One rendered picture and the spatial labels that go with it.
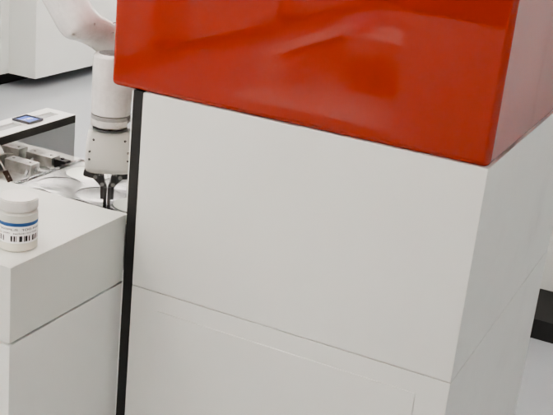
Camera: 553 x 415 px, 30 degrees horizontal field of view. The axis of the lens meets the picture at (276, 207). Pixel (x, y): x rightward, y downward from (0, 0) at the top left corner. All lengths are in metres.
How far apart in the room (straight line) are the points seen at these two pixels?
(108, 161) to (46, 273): 0.44
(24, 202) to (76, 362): 0.39
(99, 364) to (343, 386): 0.52
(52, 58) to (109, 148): 4.84
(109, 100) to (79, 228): 0.34
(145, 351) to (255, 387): 0.26
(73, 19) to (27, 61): 4.77
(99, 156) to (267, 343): 0.58
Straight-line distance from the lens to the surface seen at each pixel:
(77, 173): 2.52
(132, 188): 2.05
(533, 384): 3.77
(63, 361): 2.04
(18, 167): 2.56
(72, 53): 7.25
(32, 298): 1.89
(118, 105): 2.21
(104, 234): 2.03
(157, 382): 2.17
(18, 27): 7.00
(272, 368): 2.01
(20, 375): 1.94
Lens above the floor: 1.69
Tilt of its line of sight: 19 degrees down
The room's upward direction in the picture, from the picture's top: 6 degrees clockwise
